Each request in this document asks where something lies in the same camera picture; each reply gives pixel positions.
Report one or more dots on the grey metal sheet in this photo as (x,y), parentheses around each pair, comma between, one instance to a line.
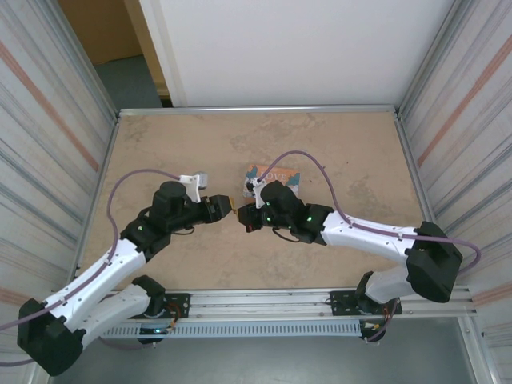
(260,360)

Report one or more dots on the translucent striped side panel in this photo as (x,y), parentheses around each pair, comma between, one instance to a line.
(472,140)
(32,160)

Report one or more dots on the aluminium table side rail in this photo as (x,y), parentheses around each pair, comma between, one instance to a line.
(107,160)
(410,160)

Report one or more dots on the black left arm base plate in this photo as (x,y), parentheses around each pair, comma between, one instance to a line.
(180,300)

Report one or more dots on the orange LOVE tin box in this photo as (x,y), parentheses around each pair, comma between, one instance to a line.
(286,176)

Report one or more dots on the long aluminium mounting rail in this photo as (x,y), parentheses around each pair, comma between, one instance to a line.
(260,302)

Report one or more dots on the white door panel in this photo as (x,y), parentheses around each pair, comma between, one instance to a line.
(280,52)

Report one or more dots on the brown cardboard board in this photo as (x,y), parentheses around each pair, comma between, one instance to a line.
(108,28)

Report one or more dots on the aluminium table edge rail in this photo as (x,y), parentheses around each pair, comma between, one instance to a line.
(260,110)

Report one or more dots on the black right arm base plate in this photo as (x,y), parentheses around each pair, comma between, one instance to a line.
(340,304)

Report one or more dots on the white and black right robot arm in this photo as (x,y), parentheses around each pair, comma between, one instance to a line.
(372,236)

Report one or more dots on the aluminium frame post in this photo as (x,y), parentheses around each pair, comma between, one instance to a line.
(86,64)
(434,60)

